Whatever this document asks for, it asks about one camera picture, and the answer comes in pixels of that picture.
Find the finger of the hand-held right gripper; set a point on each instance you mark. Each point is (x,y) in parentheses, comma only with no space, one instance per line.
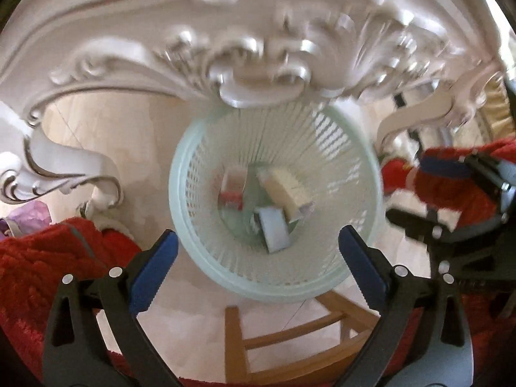
(443,168)
(419,223)

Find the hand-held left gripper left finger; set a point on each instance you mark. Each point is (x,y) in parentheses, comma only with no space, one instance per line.
(155,270)

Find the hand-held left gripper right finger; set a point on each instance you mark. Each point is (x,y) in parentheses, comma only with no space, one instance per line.
(363,270)

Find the light green plastic wastebasket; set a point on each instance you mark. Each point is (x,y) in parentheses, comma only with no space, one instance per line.
(201,209)

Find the person's right leg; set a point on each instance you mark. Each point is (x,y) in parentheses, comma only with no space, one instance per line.
(443,197)

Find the person's leg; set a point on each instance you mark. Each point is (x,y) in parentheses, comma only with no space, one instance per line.
(443,197)
(36,274)

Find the chair with beige fringed cover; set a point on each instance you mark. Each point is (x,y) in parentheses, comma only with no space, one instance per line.
(498,107)

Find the grey blue small box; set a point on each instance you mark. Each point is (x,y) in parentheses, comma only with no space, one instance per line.
(275,227)

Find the wooden stool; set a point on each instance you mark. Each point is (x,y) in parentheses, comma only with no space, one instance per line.
(236,338)

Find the red and white packet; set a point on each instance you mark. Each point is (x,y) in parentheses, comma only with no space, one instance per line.
(233,187)

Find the cream cardboard box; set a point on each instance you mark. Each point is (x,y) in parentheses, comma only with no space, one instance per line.
(282,187)

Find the person's left leg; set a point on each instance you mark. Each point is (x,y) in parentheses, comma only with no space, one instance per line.
(36,274)

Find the purple cloth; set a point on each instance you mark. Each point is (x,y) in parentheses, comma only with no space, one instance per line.
(28,219)

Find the ornate white carved table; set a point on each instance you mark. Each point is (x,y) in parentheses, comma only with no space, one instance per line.
(121,28)

